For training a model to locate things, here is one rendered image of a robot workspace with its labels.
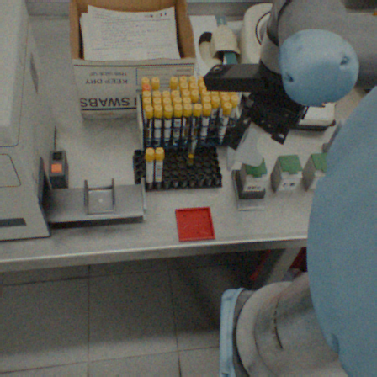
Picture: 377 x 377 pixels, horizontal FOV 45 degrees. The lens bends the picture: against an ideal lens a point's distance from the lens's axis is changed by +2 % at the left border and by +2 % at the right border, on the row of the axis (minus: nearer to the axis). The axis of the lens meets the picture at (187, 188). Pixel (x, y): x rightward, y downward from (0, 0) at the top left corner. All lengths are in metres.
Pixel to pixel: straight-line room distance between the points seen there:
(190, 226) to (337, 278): 0.68
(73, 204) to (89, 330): 0.92
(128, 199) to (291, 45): 0.44
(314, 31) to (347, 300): 0.36
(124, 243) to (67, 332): 0.91
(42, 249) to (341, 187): 0.70
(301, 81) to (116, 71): 0.51
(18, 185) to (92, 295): 1.06
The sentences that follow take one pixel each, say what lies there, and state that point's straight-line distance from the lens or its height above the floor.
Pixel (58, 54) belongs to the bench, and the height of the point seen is 0.87.
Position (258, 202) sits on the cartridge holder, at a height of 0.89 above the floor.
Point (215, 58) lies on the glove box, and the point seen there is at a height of 0.93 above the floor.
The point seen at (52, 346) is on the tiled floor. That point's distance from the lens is 1.70.
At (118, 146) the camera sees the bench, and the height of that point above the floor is 0.87.
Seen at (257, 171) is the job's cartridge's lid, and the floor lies 0.96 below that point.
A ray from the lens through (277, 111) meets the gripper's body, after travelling 0.69.
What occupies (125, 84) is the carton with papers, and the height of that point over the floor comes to 0.96.
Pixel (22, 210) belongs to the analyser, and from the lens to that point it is 0.77.
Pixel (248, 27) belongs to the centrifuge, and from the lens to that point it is 1.08.
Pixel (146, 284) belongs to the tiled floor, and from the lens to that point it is 1.74.
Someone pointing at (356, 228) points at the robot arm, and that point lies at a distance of 0.17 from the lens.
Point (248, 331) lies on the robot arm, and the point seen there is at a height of 1.16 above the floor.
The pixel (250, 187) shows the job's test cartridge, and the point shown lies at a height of 0.92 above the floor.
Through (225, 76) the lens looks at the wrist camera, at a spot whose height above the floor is 1.14.
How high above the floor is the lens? 1.61
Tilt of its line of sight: 55 degrees down
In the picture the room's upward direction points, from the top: 8 degrees clockwise
